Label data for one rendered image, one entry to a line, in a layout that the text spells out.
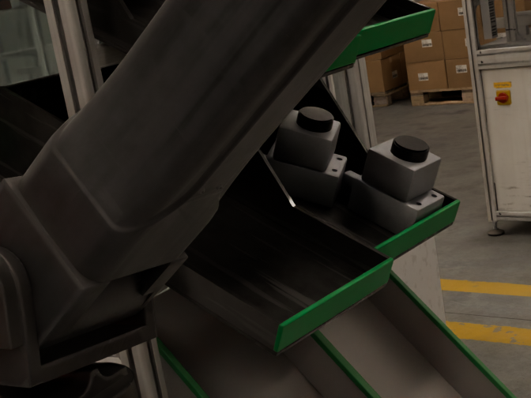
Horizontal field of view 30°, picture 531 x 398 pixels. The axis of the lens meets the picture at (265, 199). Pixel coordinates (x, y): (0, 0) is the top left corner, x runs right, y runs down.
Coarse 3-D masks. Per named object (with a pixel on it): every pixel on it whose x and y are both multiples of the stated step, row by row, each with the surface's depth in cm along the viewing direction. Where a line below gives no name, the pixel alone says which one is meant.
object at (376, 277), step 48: (0, 96) 73; (48, 96) 76; (0, 144) 74; (240, 192) 78; (240, 240) 73; (288, 240) 74; (336, 240) 73; (192, 288) 65; (240, 288) 68; (288, 288) 69; (336, 288) 70; (288, 336) 62
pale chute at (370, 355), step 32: (384, 288) 91; (352, 320) 89; (384, 320) 91; (416, 320) 89; (352, 352) 86; (384, 352) 88; (416, 352) 90; (448, 352) 88; (384, 384) 86; (416, 384) 87; (448, 384) 89; (480, 384) 87
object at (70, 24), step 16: (48, 0) 62; (64, 0) 61; (80, 0) 62; (48, 16) 62; (64, 16) 61; (80, 16) 63; (64, 32) 62; (80, 32) 62; (64, 48) 63; (80, 48) 62; (64, 64) 62; (80, 64) 62; (96, 64) 63; (64, 80) 63; (80, 80) 62; (96, 80) 63; (64, 96) 63; (80, 96) 63; (128, 352) 67; (144, 352) 66; (144, 368) 66; (160, 368) 68; (144, 384) 67; (160, 384) 68
